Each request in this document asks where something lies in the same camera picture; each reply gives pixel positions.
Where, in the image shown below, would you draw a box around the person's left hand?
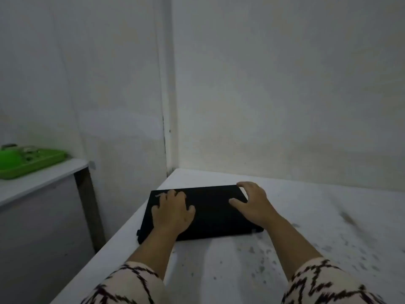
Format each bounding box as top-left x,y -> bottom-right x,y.
151,189 -> 196,235

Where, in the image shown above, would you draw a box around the black laptop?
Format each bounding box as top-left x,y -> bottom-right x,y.
137,185 -> 264,245

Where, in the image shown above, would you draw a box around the person's left forearm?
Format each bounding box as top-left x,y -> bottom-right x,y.
81,225 -> 181,304

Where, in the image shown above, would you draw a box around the white side table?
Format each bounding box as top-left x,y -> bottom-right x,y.
0,158 -> 107,304

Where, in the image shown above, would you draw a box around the person's right forearm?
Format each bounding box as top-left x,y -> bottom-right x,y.
262,214 -> 388,304

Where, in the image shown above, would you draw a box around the small grey metal items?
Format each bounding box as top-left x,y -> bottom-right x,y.
1,143 -> 40,156

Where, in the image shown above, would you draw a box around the green plastic tray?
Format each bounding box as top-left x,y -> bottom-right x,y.
0,148 -> 68,180

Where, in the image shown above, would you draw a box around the person's right hand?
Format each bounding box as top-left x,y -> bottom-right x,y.
228,182 -> 280,226

